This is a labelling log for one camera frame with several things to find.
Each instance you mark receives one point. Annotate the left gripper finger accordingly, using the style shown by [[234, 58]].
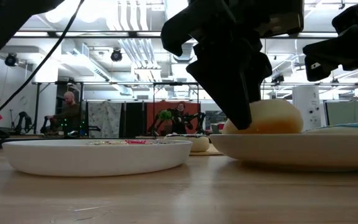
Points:
[[228, 84], [262, 74]]

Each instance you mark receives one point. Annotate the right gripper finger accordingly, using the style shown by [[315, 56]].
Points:
[[337, 49]]

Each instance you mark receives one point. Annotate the large pink glazed donut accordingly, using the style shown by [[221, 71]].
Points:
[[275, 118]]

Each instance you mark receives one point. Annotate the small cream object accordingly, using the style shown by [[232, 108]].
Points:
[[200, 144]]

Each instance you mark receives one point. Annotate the large blue glazed donut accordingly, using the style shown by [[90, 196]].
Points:
[[346, 129]]

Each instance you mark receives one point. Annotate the small white glazed donut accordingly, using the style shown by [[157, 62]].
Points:
[[104, 143]]

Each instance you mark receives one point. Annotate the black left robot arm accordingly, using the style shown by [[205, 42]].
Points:
[[5, 25]]

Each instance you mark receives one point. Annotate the black hanging spotlight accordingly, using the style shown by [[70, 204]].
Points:
[[116, 56], [278, 79], [11, 59]]

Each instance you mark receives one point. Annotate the white pillar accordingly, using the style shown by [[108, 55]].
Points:
[[306, 105]]

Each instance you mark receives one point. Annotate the green partition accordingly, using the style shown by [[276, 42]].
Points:
[[346, 112]]

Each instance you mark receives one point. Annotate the person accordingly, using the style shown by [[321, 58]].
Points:
[[180, 124], [70, 115]]

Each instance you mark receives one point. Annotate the round woven straw placemat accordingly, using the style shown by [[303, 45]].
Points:
[[211, 152]]

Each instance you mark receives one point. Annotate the small green background plant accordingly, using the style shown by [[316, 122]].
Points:
[[165, 115]]

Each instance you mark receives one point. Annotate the tan wooden bowl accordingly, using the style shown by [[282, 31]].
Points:
[[291, 149]]

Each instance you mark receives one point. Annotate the orange partition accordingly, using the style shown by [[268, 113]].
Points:
[[154, 113]]

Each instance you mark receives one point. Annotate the grey patterned curtain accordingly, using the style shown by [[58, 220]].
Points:
[[104, 118]]

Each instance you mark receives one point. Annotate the white round plate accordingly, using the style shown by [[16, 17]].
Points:
[[95, 158]]

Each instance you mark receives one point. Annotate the black background workstation frame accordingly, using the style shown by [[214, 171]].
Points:
[[176, 84]]

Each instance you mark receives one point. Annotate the silver ventilation duct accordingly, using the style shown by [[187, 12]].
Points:
[[176, 9]]

